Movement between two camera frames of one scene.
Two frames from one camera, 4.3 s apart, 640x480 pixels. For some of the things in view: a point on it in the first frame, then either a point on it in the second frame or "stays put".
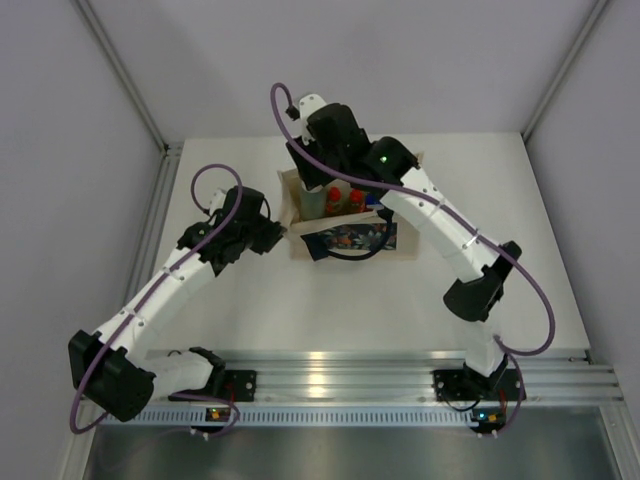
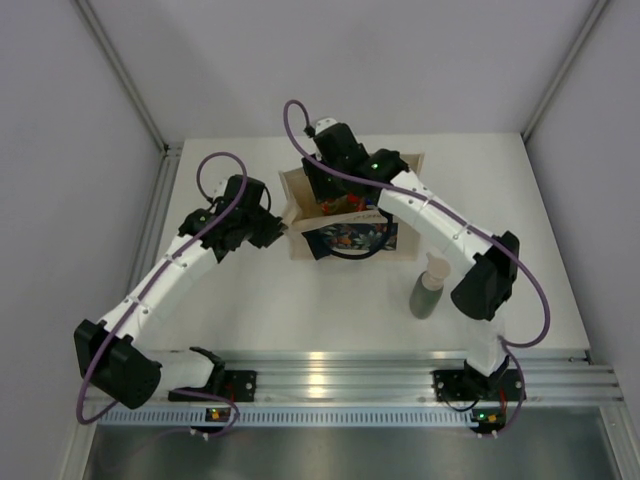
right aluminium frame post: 594,15 stays put
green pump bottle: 313,204 to 428,286
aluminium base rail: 405,376 stays put
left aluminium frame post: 87,13 stays put
